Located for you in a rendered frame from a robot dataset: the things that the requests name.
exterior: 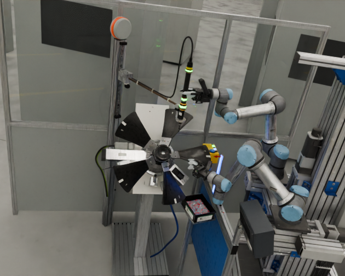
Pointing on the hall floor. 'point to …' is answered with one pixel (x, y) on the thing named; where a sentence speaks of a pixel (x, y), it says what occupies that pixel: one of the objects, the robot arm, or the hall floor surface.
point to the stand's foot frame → (117, 247)
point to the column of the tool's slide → (107, 209)
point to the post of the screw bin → (184, 247)
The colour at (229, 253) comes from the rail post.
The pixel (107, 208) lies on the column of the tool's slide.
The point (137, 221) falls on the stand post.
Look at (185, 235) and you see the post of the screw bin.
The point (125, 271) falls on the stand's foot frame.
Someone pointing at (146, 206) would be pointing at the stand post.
